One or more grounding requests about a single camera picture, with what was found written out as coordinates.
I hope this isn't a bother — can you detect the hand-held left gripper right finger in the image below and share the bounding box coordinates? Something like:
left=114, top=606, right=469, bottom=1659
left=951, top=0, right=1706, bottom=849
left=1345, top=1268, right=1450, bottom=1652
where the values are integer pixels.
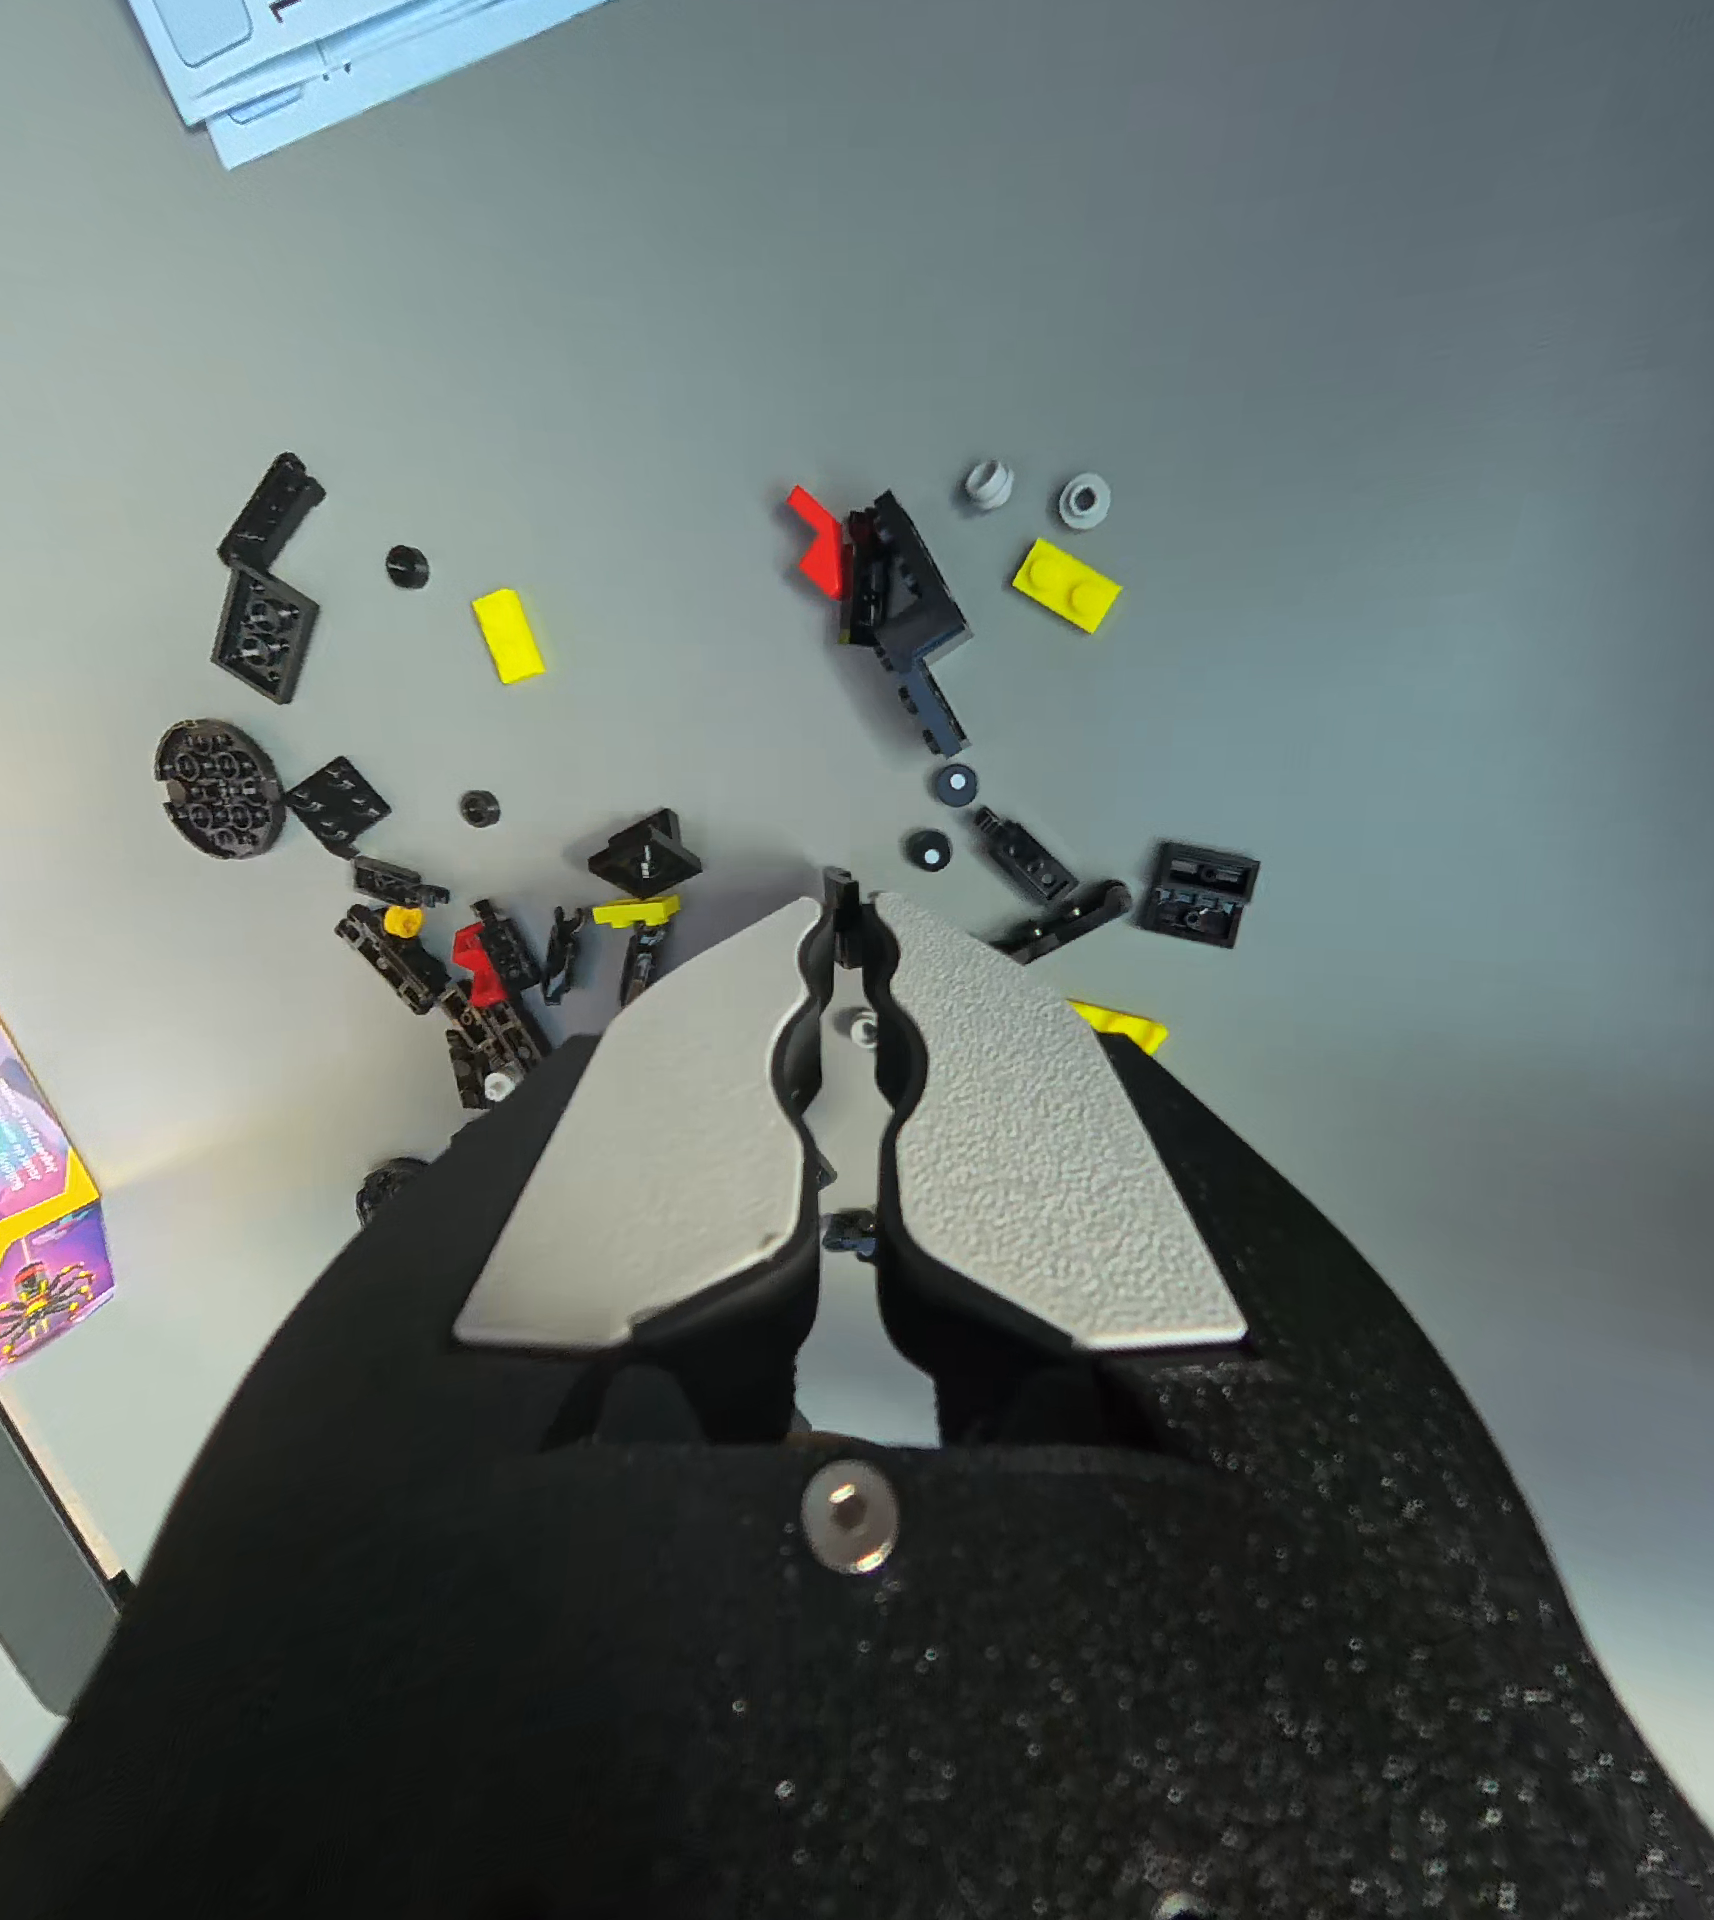
left=859, top=891, right=1252, bottom=1447

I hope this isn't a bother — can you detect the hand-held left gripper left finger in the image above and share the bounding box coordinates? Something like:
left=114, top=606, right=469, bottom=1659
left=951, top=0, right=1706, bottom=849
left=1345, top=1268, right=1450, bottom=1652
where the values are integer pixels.
left=453, top=898, right=844, bottom=1447

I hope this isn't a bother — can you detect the black rounded bar brick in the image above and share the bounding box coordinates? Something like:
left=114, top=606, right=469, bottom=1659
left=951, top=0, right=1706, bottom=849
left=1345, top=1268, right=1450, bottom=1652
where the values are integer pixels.
left=986, top=882, right=1133, bottom=967

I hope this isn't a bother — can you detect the black wedge brick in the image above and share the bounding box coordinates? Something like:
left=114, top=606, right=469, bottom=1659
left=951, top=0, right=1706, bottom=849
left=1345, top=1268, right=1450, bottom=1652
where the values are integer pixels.
left=583, top=810, right=703, bottom=899

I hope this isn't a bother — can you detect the black narrow studded plate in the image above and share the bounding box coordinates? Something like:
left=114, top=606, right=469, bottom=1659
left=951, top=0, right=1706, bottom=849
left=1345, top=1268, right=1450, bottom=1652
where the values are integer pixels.
left=972, top=806, right=1081, bottom=904

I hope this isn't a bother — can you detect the cluster of black toy bricks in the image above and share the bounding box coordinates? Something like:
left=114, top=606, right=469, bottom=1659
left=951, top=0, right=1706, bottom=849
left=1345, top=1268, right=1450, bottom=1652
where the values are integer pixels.
left=332, top=857, right=679, bottom=1114

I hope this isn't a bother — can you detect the black angled studded plate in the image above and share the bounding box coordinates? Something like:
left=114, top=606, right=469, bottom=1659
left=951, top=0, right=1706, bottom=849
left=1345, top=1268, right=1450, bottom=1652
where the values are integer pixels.
left=282, top=757, right=394, bottom=859

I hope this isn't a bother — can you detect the yellow slope brick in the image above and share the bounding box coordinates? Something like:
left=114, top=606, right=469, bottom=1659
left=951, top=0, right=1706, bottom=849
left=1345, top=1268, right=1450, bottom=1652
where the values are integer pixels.
left=472, top=587, right=548, bottom=686

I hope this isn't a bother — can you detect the black stepped brick assembly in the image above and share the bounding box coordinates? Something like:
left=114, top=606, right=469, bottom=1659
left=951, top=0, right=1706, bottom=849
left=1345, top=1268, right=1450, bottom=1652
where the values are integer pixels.
left=839, top=491, right=974, bottom=757

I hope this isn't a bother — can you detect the black round studded plate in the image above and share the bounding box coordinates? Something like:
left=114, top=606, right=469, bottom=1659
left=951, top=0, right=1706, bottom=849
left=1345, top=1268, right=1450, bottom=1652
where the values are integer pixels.
left=153, top=719, right=290, bottom=859

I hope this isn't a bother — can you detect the yellow two stud plate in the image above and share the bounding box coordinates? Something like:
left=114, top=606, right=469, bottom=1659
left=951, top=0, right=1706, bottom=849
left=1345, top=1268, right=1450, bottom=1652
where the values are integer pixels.
left=1011, top=539, right=1121, bottom=632

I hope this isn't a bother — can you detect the red angled brick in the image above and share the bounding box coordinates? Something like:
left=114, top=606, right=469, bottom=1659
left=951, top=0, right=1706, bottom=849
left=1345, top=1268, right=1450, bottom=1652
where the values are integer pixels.
left=784, top=485, right=855, bottom=602

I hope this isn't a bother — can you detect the black square studded plate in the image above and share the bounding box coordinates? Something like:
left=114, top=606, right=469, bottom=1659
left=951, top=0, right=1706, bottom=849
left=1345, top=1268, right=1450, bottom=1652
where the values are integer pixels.
left=211, top=561, right=323, bottom=709

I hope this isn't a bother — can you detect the blue instruction booklet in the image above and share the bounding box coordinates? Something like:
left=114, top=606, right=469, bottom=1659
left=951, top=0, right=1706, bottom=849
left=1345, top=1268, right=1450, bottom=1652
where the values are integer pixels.
left=125, top=0, right=622, bottom=173

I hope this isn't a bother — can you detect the black square bracket brick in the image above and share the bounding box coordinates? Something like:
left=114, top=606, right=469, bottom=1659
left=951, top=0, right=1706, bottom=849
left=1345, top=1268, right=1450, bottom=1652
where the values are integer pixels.
left=1133, top=844, right=1263, bottom=951

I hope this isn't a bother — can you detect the black long bracket brick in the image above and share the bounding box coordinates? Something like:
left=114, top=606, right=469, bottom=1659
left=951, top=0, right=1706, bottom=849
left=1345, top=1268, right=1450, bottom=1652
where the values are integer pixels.
left=219, top=451, right=330, bottom=568

